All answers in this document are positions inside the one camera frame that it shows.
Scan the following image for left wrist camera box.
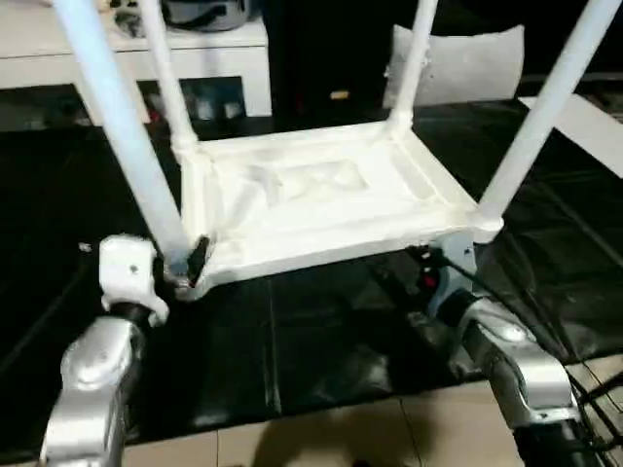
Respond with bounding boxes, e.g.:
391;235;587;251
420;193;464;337
98;234;170;328

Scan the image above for grey helmet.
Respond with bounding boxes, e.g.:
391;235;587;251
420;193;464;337
162;0;255;33

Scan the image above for white plastic table top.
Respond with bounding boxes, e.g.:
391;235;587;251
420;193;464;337
173;120;506;304

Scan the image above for grey cushion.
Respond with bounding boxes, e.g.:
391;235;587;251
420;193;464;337
383;23;526;109

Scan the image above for loose black floor cables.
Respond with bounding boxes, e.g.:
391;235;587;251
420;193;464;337
567;357;623;467

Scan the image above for dark clutter pile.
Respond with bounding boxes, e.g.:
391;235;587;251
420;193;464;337
113;8;148;39

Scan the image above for white sideboard with glass doors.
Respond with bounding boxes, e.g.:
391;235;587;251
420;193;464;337
0;0;272;128

